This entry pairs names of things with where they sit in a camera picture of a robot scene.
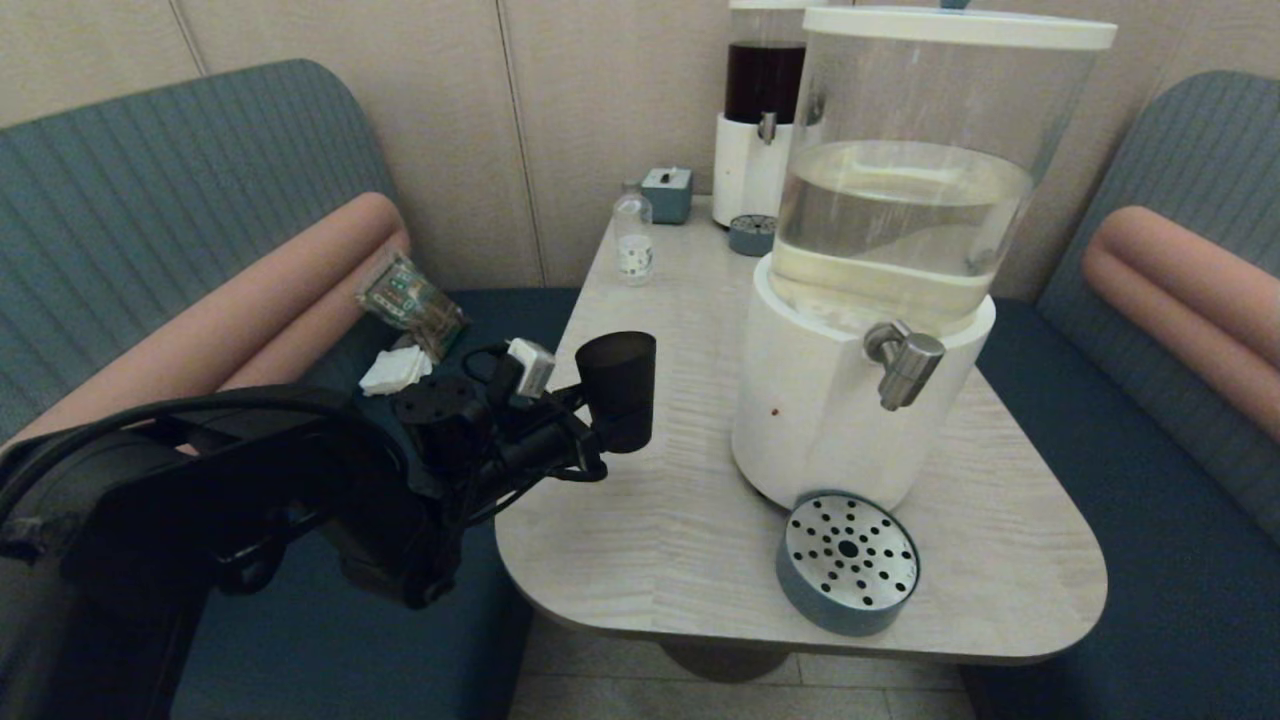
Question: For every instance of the large steel dispenser tap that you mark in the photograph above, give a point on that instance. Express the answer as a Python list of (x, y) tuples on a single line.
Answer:
[(905, 365)]

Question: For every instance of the pink bolster on empty bench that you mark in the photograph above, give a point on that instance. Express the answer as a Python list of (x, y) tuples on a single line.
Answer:
[(1190, 290)]

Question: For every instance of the clear plastic bottle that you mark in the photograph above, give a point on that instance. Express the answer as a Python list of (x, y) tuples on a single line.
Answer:
[(634, 250)]

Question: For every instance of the small dark drink dispenser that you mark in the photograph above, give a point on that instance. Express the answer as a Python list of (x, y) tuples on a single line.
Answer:
[(745, 170)]

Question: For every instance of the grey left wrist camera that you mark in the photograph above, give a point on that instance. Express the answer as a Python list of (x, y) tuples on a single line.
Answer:
[(532, 368)]

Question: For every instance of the empty blue bench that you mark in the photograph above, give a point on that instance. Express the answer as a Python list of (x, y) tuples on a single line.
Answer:
[(1150, 560)]

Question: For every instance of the blue bench with snack bag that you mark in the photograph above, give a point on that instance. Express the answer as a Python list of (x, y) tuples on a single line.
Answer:
[(150, 200)]

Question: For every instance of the small blue box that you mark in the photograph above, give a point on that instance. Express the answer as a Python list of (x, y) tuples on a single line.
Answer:
[(668, 197)]

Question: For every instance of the white paper napkins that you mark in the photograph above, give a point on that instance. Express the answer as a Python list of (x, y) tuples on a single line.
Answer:
[(395, 372)]

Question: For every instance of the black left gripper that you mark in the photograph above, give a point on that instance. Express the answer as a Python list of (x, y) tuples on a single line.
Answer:
[(545, 440)]

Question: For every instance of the large clear water dispenser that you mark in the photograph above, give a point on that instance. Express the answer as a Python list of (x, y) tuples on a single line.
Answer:
[(830, 400)]

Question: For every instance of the pink bolster beside snack bag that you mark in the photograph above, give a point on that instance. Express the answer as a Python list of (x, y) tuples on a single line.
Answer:
[(250, 320)]

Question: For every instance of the small steel dispenser tap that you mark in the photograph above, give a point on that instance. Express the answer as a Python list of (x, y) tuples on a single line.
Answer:
[(767, 128)]

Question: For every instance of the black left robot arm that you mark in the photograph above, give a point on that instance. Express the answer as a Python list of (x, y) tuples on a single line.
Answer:
[(200, 520)]

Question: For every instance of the large blue steel drip tray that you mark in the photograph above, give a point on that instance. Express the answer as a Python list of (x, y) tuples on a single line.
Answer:
[(848, 555)]

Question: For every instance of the clear plastic snack bag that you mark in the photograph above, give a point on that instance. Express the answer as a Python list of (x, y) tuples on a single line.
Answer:
[(410, 300)]

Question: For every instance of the table pedestal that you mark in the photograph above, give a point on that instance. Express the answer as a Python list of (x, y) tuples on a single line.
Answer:
[(725, 662)]

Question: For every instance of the black tapered cup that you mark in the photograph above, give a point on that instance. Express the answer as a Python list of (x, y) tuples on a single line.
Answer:
[(620, 390)]

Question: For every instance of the small blue drip tray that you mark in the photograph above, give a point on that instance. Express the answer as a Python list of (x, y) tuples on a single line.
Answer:
[(750, 237)]

